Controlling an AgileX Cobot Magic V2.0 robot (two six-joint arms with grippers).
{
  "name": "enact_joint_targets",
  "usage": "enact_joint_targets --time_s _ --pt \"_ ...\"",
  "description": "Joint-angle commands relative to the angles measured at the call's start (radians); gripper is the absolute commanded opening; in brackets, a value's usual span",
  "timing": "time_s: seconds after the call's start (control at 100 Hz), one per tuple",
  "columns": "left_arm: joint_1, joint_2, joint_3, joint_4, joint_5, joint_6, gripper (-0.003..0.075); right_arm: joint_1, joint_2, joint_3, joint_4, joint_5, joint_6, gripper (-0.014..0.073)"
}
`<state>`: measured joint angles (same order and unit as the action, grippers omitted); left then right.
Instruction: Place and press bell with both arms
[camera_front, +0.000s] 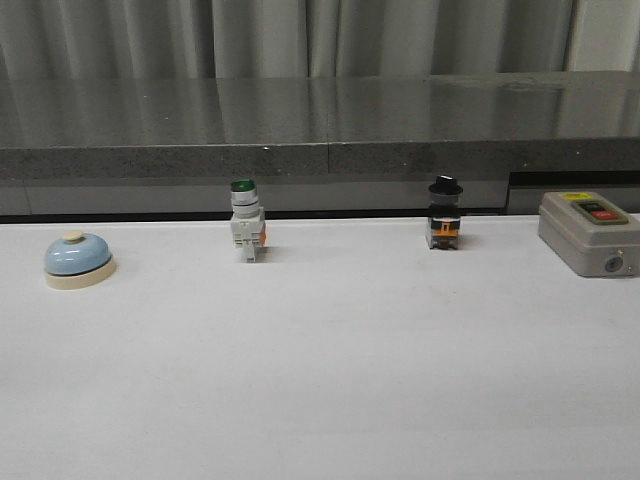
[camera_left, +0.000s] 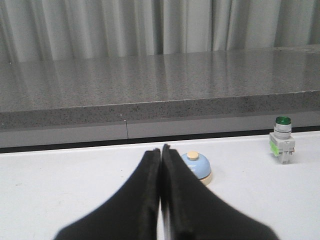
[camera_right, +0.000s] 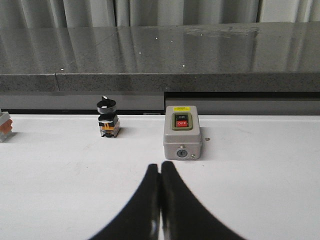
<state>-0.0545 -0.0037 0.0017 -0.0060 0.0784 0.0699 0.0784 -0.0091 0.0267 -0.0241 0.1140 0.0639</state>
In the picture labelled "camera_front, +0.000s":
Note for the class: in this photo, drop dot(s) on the grey granite counter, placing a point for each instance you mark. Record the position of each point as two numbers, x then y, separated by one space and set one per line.
169 149

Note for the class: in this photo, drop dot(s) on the grey push button switch box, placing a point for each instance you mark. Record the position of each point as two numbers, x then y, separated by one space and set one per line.
592 235

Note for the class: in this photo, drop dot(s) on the grey curtain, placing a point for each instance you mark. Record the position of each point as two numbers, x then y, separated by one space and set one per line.
276 39

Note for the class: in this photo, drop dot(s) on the green pushbutton switch white body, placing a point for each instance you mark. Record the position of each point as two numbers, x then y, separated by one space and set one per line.
248 224

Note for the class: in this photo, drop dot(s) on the blue call bell cream base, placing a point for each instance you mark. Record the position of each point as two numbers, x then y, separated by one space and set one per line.
78 260

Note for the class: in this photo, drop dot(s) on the black rotary selector switch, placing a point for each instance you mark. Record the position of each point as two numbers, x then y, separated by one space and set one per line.
444 219

